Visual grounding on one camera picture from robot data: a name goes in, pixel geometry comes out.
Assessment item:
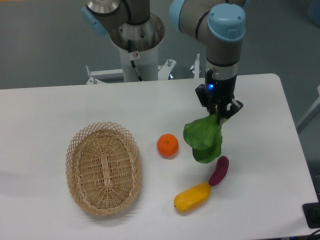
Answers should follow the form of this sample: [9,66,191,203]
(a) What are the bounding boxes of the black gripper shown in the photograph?
[195,69,243,125]

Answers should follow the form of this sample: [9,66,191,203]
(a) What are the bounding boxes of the green leafy vegetable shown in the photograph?
[183,113,223,164]

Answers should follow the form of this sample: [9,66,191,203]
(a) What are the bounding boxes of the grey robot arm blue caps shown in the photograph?
[81,0,246,125]

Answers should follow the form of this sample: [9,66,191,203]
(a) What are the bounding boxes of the purple sweet potato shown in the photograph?
[208,155,230,187]

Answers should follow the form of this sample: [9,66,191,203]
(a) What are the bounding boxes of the orange tangerine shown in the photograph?
[156,133,179,158]

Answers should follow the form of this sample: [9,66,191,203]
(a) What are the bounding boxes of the yellow mango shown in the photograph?
[173,182,211,213]

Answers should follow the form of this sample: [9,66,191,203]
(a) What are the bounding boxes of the white table leg right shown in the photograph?
[295,85,320,134]

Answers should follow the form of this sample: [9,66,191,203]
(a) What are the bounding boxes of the woven wicker basket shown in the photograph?
[65,121,143,217]

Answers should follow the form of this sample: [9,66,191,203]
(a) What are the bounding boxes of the black device at table edge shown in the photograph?
[302,202,320,229]

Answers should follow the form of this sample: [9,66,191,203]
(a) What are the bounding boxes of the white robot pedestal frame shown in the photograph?
[85,12,203,85]

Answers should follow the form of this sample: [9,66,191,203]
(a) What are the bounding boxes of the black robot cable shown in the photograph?
[127,39,144,82]

